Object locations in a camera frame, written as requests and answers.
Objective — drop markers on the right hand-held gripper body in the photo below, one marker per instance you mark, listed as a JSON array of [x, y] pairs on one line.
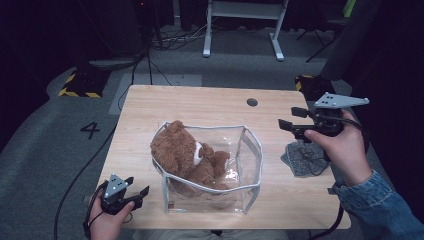
[[325, 115]]

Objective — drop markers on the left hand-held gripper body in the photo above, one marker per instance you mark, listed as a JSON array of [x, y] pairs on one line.
[[115, 196]]

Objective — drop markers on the grey knitted cloth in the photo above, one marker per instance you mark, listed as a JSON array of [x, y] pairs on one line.
[[303, 160]]

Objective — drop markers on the brown teddy bear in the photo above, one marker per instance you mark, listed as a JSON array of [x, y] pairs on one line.
[[186, 156]]

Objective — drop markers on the clear plastic bag white trim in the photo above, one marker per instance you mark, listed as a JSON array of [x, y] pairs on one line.
[[213, 186]]

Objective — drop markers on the person's left hand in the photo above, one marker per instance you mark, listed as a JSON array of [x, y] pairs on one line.
[[108, 225]]

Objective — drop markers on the person's right hand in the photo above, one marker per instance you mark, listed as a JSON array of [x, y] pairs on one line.
[[343, 156]]

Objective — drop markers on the black yellow striped floor base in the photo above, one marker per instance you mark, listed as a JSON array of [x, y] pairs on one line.
[[83, 85], [313, 88]]

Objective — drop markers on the grey tape strip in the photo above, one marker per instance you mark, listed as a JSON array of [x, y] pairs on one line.
[[87, 199], [332, 190]]

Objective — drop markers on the black tripod legs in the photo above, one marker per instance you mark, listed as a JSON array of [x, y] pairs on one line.
[[316, 43]]

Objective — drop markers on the grey padded column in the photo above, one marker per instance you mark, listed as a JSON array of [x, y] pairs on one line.
[[350, 43]]

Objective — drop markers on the person's beige trouser legs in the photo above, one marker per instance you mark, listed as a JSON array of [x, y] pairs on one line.
[[206, 235]]

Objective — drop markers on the green object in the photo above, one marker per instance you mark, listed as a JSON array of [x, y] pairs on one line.
[[349, 8]]

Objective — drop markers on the grey flat stand base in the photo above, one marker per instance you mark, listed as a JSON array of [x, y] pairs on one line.
[[113, 62]]

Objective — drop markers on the white desk frame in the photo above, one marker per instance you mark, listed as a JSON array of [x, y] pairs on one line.
[[245, 20]]

